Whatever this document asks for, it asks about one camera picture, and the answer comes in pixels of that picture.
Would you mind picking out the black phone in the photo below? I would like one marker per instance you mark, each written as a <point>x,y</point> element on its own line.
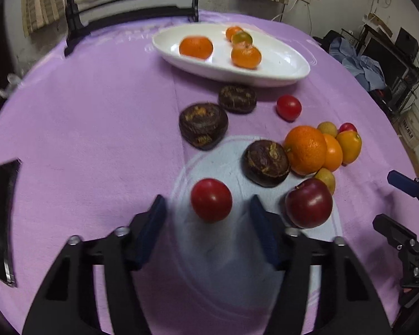
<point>1,216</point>

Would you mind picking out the black speaker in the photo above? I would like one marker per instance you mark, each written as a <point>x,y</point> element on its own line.
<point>406,43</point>

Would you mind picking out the orange mandarin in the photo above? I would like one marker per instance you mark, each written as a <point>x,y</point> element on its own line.
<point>246,57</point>
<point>195,47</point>
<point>232,31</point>

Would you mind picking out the dark brown water chestnut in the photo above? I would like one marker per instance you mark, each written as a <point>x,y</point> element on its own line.
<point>266,162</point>
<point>237,98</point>
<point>203,125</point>

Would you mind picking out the large orange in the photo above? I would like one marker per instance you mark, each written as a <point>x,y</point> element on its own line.
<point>305,150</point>

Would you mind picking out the tiny red cherry tomato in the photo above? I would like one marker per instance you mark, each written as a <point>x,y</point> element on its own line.
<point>347,127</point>

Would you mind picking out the white plastic bag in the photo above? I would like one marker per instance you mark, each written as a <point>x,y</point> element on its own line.
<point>12,83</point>

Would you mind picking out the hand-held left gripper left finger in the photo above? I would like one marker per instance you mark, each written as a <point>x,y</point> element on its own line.
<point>152,230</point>

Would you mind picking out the black monitor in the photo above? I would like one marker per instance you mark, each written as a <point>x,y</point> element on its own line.
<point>384,59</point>

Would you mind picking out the purple tablecloth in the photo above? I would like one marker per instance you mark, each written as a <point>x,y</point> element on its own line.
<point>90,111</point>

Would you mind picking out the white bucket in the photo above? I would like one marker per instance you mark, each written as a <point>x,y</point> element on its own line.
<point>413,127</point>

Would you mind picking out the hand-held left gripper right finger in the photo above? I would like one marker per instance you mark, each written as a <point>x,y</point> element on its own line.
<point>263,230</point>

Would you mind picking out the large red tomato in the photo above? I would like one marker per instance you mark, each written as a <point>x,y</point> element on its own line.
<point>211,200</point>

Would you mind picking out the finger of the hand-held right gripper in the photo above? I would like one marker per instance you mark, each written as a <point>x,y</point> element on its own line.
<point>391,228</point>
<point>401,181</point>

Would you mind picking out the blue clothes pile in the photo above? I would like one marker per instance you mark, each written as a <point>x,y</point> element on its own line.
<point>365,66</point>

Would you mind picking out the black stand with round painting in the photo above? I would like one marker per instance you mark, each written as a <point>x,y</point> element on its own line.
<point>73,17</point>

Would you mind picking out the small yellow-green fruit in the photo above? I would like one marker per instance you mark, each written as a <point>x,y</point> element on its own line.
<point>327,129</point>
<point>327,179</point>

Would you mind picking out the green-orange mandarin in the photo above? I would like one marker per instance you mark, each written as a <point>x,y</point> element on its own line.
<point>242,38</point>

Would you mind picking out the white oval plate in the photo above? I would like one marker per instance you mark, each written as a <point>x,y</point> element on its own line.
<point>282,62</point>

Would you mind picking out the orange kumquat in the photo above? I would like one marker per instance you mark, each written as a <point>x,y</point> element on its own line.
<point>351,146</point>
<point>334,153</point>

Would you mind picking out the dark red plum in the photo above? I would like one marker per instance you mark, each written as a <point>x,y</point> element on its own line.
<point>309,203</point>

